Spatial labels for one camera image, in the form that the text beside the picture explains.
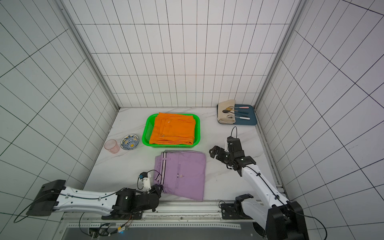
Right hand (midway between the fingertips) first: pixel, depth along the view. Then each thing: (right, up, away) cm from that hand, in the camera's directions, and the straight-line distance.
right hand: (210, 153), depth 84 cm
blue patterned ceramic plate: (-53, +5, +14) cm, 55 cm away
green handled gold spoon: (+21, +28, +34) cm, 49 cm away
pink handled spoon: (+29, +30, +36) cm, 55 cm away
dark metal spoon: (+16, +26, +33) cm, 45 cm away
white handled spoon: (+20, +22, +30) cm, 42 cm away
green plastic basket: (-41, +16, +14) cm, 46 cm away
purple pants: (-17, -11, 0) cm, 20 cm away
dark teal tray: (+36, +23, +31) cm, 53 cm away
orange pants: (-21, +13, +15) cm, 29 cm away
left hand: (-28, -19, -4) cm, 34 cm away
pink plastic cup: (-61, +3, +8) cm, 62 cm away
